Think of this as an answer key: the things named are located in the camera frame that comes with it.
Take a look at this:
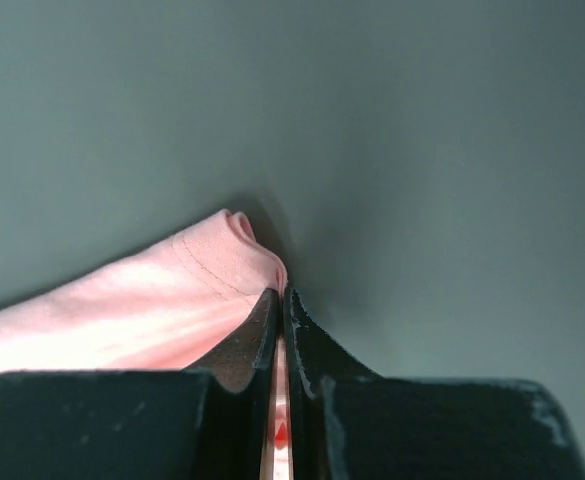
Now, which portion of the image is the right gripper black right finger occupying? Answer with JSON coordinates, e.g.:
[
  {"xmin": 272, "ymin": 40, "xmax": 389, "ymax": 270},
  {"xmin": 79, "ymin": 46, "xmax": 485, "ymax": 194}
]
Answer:
[{"xmin": 283, "ymin": 288, "xmax": 585, "ymax": 479}]

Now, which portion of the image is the salmon pink t shirt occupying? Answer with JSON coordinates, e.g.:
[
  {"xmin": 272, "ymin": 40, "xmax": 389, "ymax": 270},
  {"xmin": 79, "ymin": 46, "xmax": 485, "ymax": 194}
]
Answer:
[{"xmin": 0, "ymin": 208, "xmax": 293, "ymax": 480}]

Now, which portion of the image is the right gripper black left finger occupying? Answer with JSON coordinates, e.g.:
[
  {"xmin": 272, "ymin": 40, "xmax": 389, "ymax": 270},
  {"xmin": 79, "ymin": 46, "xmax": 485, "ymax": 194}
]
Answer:
[{"xmin": 0, "ymin": 289, "xmax": 278, "ymax": 479}]

